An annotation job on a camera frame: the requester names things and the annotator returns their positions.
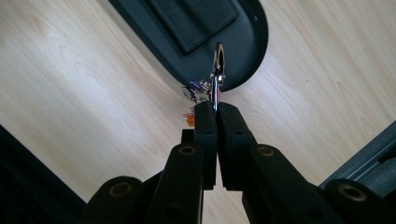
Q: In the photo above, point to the black leather wallet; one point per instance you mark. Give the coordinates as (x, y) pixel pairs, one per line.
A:
(193, 21)

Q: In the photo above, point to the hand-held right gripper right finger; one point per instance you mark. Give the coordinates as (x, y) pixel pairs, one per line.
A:
(235, 149)

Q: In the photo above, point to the grey metal frame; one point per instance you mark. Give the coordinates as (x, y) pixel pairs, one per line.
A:
(367, 155)

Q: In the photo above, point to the black oval tray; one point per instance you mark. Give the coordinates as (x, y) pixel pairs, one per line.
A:
(243, 46)

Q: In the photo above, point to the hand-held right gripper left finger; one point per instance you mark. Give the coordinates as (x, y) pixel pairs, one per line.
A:
(205, 137)

